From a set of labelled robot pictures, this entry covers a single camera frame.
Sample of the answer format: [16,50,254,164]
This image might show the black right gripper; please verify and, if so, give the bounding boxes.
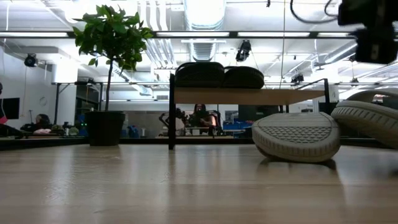
[337,0,398,27]

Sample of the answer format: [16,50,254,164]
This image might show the grey rubber slide sandal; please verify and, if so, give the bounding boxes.
[251,111,341,164]
[330,89,398,149]

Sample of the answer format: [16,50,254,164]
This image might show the black rubber slide sandal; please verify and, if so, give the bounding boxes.
[223,65,266,90]
[174,61,225,88]

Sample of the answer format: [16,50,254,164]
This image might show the wooden shelf black metal frame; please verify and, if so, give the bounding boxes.
[168,73,331,151]

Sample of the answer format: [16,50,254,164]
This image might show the black background monitor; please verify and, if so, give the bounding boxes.
[238,105,280,121]

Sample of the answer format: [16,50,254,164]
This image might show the blue storage bins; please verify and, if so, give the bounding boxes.
[223,121,254,131]

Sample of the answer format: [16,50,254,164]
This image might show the person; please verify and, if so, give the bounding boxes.
[188,104,218,128]
[20,113,52,133]

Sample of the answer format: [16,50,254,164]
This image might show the green potted plant black pot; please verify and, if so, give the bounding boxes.
[73,4,154,146]

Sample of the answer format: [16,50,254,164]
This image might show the black metal background table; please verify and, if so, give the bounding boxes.
[51,81,105,105]

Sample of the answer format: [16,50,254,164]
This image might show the round black ceiling fixture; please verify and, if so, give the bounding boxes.
[24,53,39,68]

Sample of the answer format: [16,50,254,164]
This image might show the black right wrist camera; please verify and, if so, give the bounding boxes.
[353,27,398,65]

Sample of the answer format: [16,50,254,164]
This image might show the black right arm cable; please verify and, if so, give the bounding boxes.
[290,0,340,25]

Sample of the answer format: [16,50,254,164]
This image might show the black aluminium table frame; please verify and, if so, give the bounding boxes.
[0,137,389,150]

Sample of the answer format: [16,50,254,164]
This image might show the black wall monitor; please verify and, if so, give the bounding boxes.
[0,97,21,120]

